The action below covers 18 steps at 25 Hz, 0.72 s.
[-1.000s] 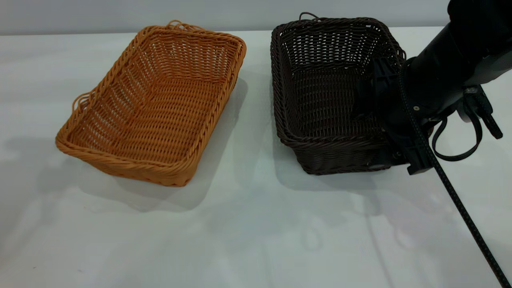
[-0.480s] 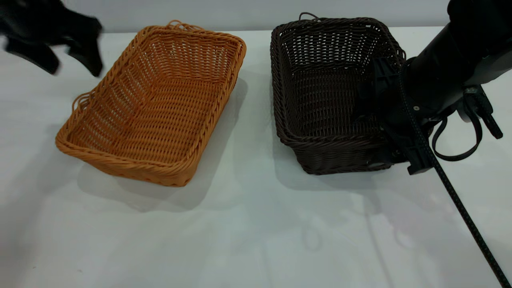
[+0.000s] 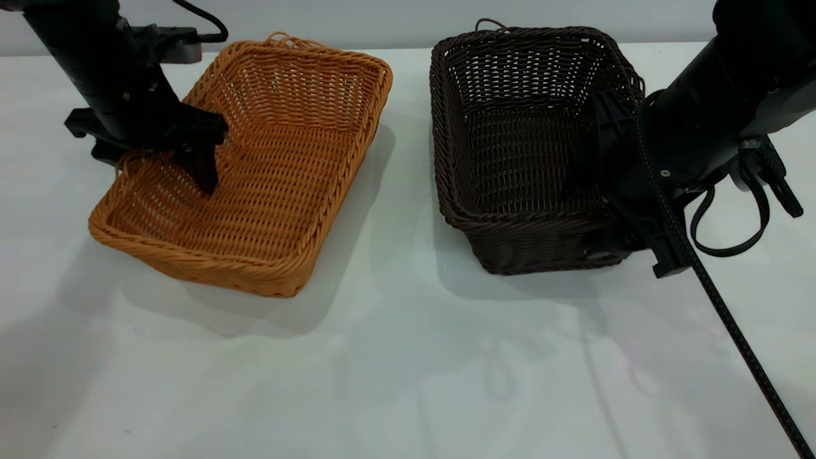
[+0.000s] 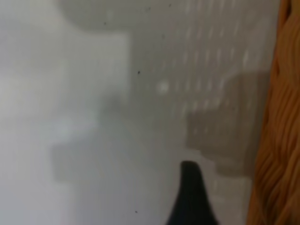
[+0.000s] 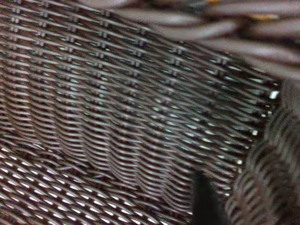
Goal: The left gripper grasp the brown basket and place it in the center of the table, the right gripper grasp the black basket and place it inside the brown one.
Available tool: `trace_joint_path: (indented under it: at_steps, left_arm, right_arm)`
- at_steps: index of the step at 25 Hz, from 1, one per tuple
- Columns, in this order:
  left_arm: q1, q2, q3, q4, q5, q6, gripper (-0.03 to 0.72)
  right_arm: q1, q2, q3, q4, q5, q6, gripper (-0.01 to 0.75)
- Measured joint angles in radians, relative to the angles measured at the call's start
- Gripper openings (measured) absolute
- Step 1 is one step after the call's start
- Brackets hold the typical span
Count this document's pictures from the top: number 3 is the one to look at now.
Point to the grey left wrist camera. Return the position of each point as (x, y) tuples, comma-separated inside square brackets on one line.
[(172, 44)]

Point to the light brown wicker basket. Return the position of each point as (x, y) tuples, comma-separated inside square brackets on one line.
[(280, 191)]

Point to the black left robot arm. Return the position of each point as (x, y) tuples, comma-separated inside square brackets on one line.
[(102, 57)]

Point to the dark brown wicker basket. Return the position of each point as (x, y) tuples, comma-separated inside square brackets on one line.
[(510, 166)]

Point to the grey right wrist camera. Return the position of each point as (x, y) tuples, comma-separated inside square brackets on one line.
[(790, 111)]

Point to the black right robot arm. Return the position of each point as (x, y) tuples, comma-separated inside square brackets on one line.
[(733, 70)]

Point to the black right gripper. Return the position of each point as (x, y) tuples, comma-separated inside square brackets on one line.
[(644, 191)]

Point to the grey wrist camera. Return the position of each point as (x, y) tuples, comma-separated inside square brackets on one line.
[(790, 111), (172, 44)]

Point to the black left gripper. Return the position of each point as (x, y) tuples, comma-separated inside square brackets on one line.
[(166, 127)]

